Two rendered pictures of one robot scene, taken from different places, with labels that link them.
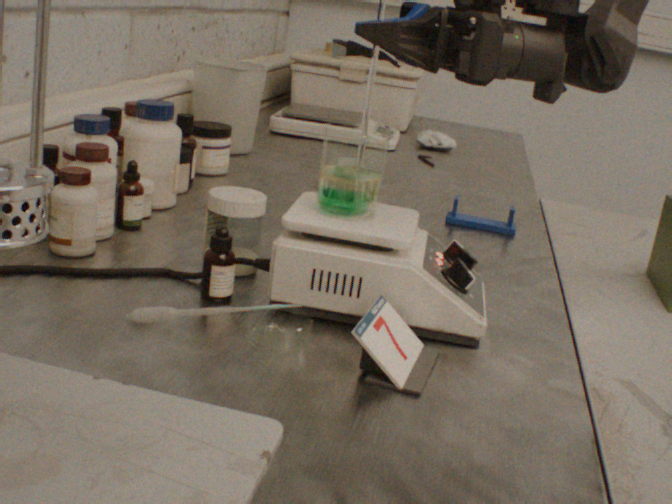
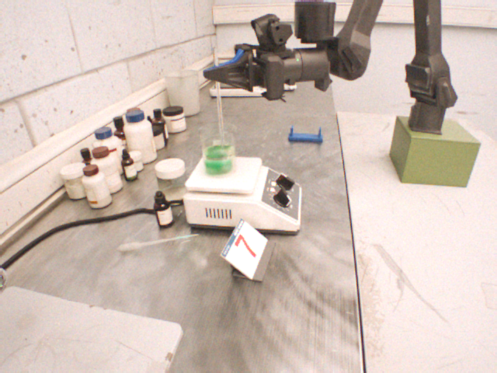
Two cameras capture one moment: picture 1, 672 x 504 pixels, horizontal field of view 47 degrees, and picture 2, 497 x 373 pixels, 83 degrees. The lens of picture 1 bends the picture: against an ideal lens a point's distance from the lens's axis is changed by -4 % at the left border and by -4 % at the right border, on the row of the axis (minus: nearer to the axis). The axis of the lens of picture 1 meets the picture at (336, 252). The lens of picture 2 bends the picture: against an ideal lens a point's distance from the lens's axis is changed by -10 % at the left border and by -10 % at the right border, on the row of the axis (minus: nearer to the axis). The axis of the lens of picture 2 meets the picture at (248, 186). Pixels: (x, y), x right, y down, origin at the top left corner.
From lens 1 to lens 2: 0.27 m
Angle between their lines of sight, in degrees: 14
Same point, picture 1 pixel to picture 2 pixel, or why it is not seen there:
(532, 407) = (324, 279)
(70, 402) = (74, 329)
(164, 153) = (143, 137)
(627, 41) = (364, 48)
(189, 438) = (130, 349)
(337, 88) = not seen: hidden behind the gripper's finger
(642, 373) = (387, 236)
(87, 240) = (105, 199)
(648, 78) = (385, 36)
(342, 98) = not seen: hidden behind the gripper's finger
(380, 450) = (234, 333)
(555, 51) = (321, 63)
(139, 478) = not seen: outside the picture
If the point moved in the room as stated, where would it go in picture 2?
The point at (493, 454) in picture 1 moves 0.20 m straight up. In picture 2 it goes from (298, 325) to (310, 191)
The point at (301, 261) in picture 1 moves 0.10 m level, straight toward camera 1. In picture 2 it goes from (199, 205) to (189, 244)
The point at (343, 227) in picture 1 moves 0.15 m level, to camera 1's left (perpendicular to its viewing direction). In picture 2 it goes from (216, 185) to (131, 186)
